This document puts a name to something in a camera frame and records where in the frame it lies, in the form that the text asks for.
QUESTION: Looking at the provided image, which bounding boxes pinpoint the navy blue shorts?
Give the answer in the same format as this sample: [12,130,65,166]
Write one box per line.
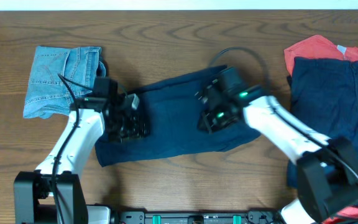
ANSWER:
[95,65,260,167]

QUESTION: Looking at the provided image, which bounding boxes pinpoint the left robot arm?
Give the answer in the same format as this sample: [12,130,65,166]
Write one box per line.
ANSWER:
[14,94,147,223]

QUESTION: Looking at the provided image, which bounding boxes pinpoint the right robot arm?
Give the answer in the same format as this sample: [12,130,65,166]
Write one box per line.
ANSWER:
[195,78,358,223]

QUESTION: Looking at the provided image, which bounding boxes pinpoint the folded light blue jeans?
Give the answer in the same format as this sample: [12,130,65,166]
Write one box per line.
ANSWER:
[23,46,106,119]

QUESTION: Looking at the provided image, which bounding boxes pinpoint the red t-shirt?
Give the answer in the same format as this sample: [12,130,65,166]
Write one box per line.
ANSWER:
[283,34,358,224]

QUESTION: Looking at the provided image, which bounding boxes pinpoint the navy shorts in pile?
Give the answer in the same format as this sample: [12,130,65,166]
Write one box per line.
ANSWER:
[287,56,358,206]

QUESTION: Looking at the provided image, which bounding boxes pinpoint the right black cable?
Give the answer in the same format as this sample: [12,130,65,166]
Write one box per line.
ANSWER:
[208,47,358,224]

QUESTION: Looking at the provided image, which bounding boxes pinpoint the black cable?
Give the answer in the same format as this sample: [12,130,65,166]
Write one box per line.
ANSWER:
[208,47,358,224]
[50,73,94,224]

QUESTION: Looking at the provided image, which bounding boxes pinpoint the left black cable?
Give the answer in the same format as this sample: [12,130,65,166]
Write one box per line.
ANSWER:
[50,73,94,224]

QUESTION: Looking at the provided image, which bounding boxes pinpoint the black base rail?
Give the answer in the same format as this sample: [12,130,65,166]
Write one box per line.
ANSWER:
[87,203,282,224]

